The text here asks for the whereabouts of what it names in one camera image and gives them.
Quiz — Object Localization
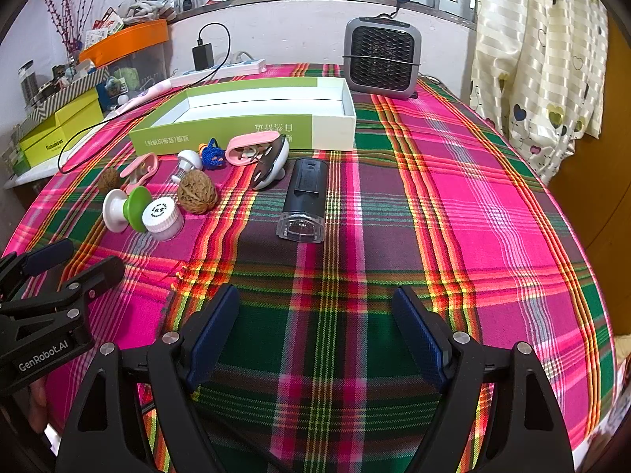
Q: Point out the cream heart print curtain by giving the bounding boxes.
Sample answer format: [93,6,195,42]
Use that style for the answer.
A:
[468,0,609,185]

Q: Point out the white power strip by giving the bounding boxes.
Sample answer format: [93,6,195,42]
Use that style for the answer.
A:
[170,58,267,82]

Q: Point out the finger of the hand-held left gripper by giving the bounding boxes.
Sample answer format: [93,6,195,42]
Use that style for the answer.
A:
[0,256,126,337]
[0,238,75,301]

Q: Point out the small pink plastic clip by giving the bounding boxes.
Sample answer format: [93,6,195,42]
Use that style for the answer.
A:
[119,154,159,195]

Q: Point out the pile of printed packets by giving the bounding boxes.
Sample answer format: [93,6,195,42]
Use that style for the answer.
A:
[86,7,124,47]

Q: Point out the large pink plastic clip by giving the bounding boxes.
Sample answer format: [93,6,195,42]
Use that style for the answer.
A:
[224,134,282,166]

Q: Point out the pink green plaid tablecloth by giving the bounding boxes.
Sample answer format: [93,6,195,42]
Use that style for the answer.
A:
[2,61,617,473]

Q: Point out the small white jar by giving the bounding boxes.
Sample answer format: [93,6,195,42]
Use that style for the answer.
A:
[143,198,185,241]

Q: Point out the grey striped box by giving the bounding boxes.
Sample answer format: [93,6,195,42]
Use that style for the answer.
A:
[24,66,109,121]

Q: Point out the clear bin with orange lid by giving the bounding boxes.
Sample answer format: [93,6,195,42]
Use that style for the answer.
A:
[79,19,171,104]

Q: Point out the yellow-green cardboard box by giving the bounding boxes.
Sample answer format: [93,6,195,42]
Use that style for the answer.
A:
[20,88,106,168]

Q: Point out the black charger adapter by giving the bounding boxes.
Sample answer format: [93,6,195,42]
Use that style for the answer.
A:
[192,43,215,71]

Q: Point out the dark glass jar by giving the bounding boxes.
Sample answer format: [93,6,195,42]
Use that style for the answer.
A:
[19,60,40,104]

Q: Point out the blue knitted keychain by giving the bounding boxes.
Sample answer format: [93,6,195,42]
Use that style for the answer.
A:
[197,138,228,171]

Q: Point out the white green spool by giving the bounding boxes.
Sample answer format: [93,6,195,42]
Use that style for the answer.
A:
[102,186,159,233]

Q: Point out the small brown walnut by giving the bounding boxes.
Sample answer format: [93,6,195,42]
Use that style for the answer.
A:
[97,168,122,194]

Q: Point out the white mushroom-shaped gadget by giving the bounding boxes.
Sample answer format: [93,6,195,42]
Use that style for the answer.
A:
[170,150,203,185]

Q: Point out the large brown walnut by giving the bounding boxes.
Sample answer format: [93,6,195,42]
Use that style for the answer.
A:
[177,170,218,215]

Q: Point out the pink blossom branches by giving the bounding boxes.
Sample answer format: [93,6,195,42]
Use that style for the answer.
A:
[42,0,114,55]

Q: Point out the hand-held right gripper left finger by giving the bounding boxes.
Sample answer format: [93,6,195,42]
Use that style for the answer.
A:
[55,283,277,473]

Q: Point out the white side table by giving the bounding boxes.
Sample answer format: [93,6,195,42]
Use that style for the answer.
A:
[2,158,65,190]

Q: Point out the green white cardboard box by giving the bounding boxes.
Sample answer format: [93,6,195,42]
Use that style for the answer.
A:
[129,77,357,156]

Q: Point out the grey space heater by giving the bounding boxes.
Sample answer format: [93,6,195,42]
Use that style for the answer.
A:
[344,12,425,101]

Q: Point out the black device with clear cap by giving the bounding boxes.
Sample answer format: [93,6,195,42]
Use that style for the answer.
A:
[276,156,330,244]

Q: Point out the black white handheld massager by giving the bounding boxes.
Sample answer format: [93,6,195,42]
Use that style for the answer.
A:
[249,139,291,191]

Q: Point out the pink patterned white stick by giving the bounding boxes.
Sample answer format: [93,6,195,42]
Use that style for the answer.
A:
[106,79,173,119]

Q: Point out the person's left hand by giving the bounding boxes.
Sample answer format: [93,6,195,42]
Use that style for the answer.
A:
[27,374,50,434]

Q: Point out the pile of white gloves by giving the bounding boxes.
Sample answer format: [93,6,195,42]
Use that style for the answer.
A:
[118,0,173,23]

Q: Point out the black charging cable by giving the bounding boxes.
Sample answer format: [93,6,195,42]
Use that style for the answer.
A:
[58,23,232,174]

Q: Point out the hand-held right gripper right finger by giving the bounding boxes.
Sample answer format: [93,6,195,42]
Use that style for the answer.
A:
[392,286,575,473]

